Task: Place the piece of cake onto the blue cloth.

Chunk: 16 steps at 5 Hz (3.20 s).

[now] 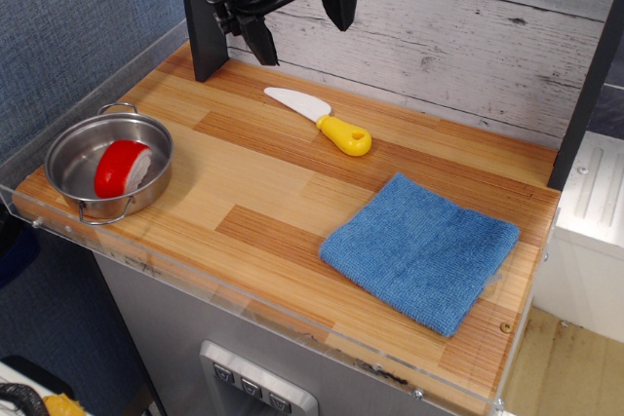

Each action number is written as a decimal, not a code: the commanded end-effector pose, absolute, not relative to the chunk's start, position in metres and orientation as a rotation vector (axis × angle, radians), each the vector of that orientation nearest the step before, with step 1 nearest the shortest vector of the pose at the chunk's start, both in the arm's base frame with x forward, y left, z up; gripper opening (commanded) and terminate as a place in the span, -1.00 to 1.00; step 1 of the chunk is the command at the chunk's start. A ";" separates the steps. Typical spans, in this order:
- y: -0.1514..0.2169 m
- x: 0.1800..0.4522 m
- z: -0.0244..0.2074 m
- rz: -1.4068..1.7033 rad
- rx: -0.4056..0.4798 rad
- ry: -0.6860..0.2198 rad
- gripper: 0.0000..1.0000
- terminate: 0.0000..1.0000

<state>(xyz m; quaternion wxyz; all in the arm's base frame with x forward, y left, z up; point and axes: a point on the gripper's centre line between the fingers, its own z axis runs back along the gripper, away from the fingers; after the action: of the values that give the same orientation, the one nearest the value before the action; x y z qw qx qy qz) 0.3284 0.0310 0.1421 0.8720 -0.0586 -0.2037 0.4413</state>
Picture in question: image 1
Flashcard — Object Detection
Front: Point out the red and white toy object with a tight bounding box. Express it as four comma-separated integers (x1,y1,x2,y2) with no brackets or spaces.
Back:
94,140,152,199

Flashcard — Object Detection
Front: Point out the stainless steel pot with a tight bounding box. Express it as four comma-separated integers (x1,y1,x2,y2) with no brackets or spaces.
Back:
44,101,174,225

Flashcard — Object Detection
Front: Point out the folded blue cloth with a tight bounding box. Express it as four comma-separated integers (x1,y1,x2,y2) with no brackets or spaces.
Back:
319,173,520,337

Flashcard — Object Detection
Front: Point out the yellow object bottom left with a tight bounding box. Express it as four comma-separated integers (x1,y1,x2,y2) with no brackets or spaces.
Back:
43,394,87,416

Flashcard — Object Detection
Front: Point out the silver toy fridge cabinet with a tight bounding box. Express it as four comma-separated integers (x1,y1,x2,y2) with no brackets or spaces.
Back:
97,255,492,415

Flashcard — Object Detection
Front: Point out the silver ice dispenser panel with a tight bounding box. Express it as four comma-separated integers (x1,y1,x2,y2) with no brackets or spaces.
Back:
199,340,319,415

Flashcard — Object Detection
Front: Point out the white grey side appliance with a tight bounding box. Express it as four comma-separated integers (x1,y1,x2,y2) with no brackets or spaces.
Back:
533,132,623,342

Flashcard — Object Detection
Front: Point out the dark grey left post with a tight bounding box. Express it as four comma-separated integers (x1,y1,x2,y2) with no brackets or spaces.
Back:
183,0,229,82

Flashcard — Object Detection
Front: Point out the dark grey post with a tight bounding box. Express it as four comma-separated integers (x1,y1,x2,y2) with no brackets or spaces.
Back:
547,0,623,191
183,0,229,82

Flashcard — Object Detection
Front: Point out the yellow handled white toy knife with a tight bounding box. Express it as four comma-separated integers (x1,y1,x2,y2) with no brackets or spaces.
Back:
264,87,372,157

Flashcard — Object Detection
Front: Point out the dark grey right post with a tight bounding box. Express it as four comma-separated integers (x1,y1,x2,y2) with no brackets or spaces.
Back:
547,0,623,191

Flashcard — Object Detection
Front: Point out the clear acrylic guard rail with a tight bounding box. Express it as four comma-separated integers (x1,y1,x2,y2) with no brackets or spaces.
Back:
1,24,559,415

